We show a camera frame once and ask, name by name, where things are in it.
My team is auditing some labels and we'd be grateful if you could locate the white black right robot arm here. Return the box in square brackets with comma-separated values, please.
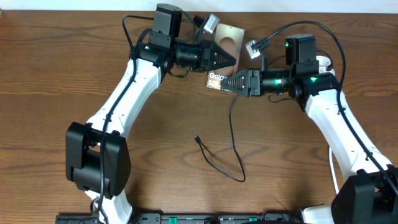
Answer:
[221, 34, 397, 223]

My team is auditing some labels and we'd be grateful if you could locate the white power strip socket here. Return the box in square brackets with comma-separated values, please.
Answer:
[316, 55, 335, 76]

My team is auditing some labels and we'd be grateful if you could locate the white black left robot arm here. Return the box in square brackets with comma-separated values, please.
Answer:
[66, 3, 236, 223]

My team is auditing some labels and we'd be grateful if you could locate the white power strip cord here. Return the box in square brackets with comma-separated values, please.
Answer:
[328, 146, 340, 195]

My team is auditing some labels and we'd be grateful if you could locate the black charger cable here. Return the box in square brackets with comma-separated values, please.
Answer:
[194, 50, 334, 183]

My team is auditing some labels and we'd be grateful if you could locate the black mounting rail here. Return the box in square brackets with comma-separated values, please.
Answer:
[55, 212, 304, 224]

